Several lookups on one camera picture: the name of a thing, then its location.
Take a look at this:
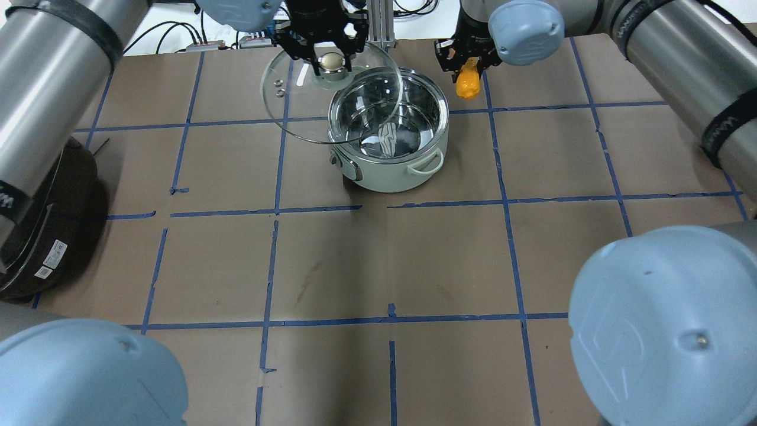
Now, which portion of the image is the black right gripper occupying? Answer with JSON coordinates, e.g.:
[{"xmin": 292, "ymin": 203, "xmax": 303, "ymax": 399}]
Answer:
[{"xmin": 434, "ymin": 1, "xmax": 503, "ymax": 73}]

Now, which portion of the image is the aluminium frame post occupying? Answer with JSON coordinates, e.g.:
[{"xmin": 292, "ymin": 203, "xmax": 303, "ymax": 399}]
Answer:
[{"xmin": 365, "ymin": 0, "xmax": 396, "ymax": 52}]

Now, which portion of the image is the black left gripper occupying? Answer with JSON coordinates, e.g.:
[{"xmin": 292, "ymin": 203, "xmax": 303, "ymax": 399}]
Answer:
[{"xmin": 273, "ymin": 1, "xmax": 369, "ymax": 76}]

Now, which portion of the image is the grey usb hub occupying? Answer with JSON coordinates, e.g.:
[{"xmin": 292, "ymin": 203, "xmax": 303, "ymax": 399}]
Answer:
[
  {"xmin": 184, "ymin": 40, "xmax": 227, "ymax": 52},
  {"xmin": 236, "ymin": 35, "xmax": 274, "ymax": 49}
]

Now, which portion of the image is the yellow corn cob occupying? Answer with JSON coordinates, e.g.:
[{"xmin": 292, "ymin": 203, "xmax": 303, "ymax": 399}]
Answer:
[{"xmin": 455, "ymin": 57, "xmax": 481, "ymax": 100}]

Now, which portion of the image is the glass pot lid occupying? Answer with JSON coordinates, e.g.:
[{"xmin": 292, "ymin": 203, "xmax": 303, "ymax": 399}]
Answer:
[{"xmin": 260, "ymin": 43, "xmax": 405, "ymax": 144}]

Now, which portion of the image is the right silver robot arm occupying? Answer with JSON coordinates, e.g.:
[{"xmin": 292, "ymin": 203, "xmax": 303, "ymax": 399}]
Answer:
[{"xmin": 435, "ymin": 1, "xmax": 755, "ymax": 425}]

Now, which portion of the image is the black rice cooker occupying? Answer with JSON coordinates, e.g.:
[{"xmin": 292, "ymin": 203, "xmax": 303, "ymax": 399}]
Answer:
[{"xmin": 1, "ymin": 137, "xmax": 98, "ymax": 301}]

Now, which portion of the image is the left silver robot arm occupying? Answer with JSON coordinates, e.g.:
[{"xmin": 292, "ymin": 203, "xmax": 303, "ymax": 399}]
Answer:
[{"xmin": 2, "ymin": 1, "xmax": 189, "ymax": 425}]

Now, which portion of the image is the pale green electric pot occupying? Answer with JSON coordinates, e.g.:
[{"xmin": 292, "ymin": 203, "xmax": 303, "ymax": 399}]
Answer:
[{"xmin": 329, "ymin": 67, "xmax": 451, "ymax": 192}]

